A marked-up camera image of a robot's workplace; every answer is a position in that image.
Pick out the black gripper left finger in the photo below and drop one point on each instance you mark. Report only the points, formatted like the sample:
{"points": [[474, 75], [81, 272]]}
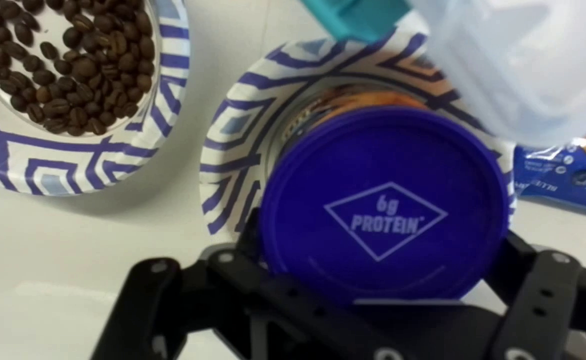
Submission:
{"points": [[160, 305]]}

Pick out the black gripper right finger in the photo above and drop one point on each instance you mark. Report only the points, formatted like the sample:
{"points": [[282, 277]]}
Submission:
{"points": [[545, 294]]}

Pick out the blue lidded tin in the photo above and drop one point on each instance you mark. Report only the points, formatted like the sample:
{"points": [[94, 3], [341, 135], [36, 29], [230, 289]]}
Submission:
{"points": [[375, 196]]}

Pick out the patterned paper bowl under tin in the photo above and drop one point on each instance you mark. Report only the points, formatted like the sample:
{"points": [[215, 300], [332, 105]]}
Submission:
{"points": [[251, 118]]}

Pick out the clear plastic tote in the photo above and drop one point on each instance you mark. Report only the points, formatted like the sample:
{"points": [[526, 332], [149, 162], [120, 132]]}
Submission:
{"points": [[520, 65]]}

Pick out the paper bowl of coffee beans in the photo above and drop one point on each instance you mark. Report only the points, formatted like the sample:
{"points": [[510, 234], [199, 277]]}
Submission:
{"points": [[88, 90]]}

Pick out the blue snack bar wrapper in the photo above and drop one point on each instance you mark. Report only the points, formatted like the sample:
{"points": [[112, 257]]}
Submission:
{"points": [[555, 175]]}

